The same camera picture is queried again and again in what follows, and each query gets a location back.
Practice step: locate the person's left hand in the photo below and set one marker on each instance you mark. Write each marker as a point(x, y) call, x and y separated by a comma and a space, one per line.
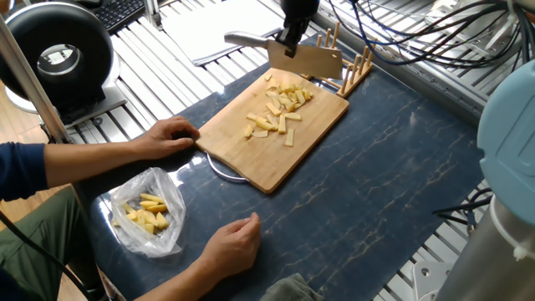
point(167, 138)

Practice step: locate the person's right hand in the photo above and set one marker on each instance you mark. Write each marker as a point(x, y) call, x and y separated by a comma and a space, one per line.
point(230, 242)

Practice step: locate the black keyboard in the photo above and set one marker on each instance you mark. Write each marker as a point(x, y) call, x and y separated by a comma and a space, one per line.
point(117, 12)

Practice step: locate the olive trousers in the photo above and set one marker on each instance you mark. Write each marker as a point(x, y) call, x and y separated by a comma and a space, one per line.
point(33, 251)

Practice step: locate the person's left forearm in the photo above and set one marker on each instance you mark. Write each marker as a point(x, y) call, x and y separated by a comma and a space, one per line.
point(67, 163)

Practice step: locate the grey-green cloth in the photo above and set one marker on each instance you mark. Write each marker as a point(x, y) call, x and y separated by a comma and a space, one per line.
point(288, 288)

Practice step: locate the thin cut potato slice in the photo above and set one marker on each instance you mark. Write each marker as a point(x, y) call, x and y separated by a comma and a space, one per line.
point(307, 94)
point(289, 135)
point(292, 107)
point(274, 105)
point(261, 132)
point(288, 89)
point(269, 79)
point(293, 116)
point(298, 98)
point(282, 124)
point(259, 119)

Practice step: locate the person's right forearm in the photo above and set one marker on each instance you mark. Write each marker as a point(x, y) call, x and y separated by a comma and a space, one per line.
point(171, 288)

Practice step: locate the bamboo cutting board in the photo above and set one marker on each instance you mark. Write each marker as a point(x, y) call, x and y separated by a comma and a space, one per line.
point(251, 159)

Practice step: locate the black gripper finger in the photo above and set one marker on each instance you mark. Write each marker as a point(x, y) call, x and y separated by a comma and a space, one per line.
point(286, 35)
point(298, 40)

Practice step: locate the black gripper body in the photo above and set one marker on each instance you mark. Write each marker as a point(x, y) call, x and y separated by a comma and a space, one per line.
point(299, 10)

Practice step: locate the wooden pole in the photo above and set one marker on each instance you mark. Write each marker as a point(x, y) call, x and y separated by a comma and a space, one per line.
point(33, 88)

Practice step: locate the metal mounting plate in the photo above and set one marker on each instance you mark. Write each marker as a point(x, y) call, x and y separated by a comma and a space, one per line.
point(439, 284)

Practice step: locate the white sheet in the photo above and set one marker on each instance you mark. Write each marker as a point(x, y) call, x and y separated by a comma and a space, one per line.
point(209, 29)

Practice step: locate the steel cleaver knife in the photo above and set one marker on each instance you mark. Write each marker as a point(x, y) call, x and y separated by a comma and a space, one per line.
point(309, 60)

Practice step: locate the dark blue marble mat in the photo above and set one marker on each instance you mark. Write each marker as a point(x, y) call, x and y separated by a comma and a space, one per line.
point(384, 192)

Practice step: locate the wooden knife rack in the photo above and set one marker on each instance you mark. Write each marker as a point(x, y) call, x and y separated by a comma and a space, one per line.
point(351, 71)

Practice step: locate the plastic bag of potato sticks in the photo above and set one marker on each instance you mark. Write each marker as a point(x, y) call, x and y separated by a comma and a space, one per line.
point(149, 213)

